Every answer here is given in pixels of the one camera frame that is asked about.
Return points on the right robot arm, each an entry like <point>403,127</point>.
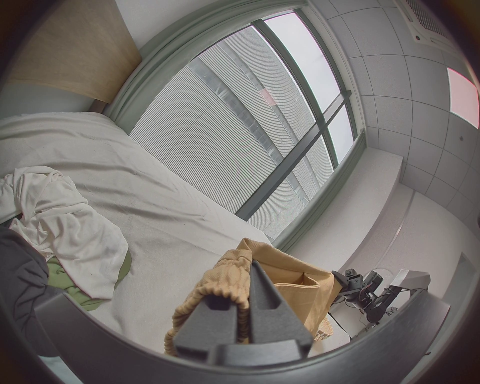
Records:
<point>410,279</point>

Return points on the ceiling air conditioner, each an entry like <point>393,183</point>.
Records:
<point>427,22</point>

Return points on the green garment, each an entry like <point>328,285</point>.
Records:
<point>75,292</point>

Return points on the grey-green curtain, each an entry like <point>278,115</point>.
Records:
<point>157,48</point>
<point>330,187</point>

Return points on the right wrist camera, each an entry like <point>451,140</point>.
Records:
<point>350,279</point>

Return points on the dark grey garment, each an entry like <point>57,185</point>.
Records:
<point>18,270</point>

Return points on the white garment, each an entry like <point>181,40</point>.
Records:
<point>63,217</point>

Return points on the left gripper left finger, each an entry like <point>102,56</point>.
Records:
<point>195,330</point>

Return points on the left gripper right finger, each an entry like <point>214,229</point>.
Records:
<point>279,328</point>

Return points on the window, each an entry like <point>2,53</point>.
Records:
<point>232,131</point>

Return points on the round woven basket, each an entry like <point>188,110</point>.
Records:
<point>325,330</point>

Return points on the bed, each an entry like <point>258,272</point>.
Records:
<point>150,187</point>

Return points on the ceiling light panel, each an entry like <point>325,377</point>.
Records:
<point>463,93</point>

